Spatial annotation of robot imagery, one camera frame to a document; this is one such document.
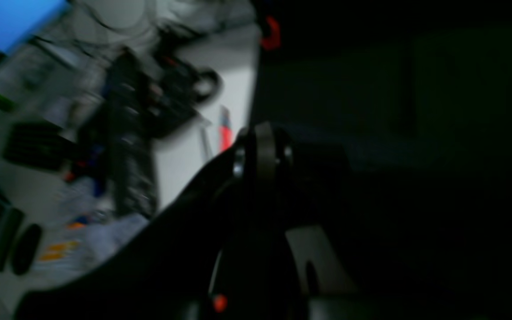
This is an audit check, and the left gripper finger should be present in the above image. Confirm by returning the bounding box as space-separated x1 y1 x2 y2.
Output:
212 122 293 249

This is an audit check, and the red black clamp left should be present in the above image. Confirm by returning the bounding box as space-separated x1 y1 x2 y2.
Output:
260 16 282 51

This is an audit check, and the black table cloth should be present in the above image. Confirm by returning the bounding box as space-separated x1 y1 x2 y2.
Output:
250 0 512 320

